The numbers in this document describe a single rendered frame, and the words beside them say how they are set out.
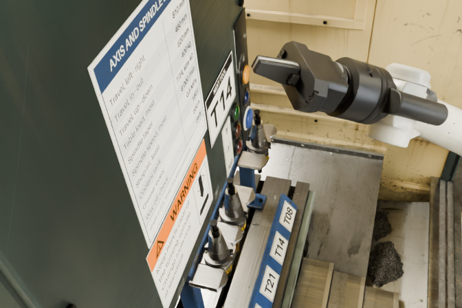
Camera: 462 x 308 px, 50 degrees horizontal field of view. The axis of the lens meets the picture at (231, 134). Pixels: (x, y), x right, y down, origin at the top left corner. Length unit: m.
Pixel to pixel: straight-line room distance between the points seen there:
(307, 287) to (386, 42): 0.75
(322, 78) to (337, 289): 1.03
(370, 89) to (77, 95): 0.48
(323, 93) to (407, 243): 1.20
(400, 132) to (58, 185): 0.58
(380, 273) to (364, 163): 0.36
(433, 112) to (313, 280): 0.93
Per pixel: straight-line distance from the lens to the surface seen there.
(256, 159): 1.22
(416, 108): 0.74
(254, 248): 1.44
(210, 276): 1.04
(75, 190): 0.33
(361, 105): 0.71
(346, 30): 1.45
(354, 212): 1.69
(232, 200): 1.06
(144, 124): 0.40
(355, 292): 1.60
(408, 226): 1.84
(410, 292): 1.69
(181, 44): 0.45
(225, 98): 0.60
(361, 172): 1.73
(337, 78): 0.69
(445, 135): 1.10
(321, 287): 1.58
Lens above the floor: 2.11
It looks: 44 degrees down
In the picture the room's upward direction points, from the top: 6 degrees counter-clockwise
